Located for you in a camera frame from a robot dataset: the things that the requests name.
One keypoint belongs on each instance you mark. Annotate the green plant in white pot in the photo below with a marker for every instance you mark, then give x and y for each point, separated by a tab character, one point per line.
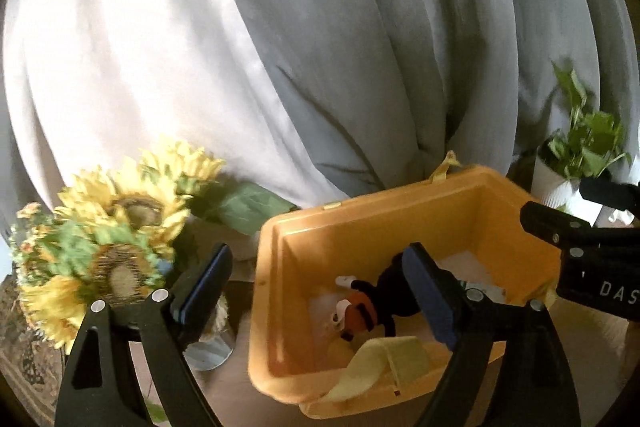
590	137

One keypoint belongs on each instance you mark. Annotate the burlap wrapped glass vase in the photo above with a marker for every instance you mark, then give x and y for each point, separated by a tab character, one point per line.
212	347

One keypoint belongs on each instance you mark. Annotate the yellow cloth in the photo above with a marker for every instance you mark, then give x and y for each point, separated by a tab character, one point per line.
400	357

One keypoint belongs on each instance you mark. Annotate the white soft cloth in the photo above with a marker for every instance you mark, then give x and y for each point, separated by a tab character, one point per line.
470	267

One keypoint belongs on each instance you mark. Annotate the yellow plastic bin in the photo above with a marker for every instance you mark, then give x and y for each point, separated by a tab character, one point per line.
380	222

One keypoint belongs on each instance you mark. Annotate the yellow fabric piece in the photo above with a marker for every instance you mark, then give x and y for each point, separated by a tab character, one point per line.
551	297

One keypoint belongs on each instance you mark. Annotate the white curtain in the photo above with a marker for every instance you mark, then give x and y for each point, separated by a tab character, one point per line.
125	32

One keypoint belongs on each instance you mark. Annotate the patterned rug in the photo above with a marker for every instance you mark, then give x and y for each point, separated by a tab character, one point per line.
25	357

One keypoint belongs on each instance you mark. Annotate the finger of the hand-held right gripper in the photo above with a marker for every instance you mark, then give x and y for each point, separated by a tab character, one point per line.
550	222
610	194

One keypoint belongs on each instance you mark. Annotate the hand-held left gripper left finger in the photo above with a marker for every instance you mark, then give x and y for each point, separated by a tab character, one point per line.
207	279

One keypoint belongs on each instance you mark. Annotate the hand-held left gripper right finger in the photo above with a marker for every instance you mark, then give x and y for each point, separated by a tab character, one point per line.
430	297

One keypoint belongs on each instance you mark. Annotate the black orange plush toy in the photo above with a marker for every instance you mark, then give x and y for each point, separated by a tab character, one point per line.
395	302

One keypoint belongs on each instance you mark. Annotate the artificial sunflower bouquet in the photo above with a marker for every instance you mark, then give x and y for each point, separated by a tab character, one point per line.
130	207

